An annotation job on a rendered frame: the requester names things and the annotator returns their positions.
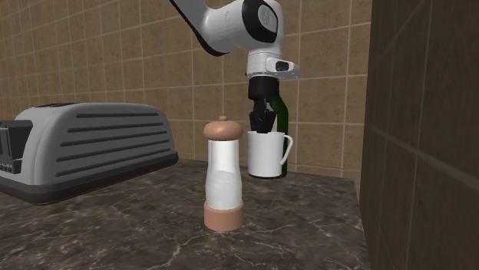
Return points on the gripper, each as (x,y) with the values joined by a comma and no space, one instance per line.
(263,88)

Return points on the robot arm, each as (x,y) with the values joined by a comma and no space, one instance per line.
(232,26)

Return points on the dark green bottle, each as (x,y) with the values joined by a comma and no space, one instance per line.
(281,112)

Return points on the white mug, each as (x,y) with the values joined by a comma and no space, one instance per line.
(265,154)

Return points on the clear salt mill tan caps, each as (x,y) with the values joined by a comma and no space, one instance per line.
(223,175)

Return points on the grey toaster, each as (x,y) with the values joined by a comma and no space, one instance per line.
(86,146)

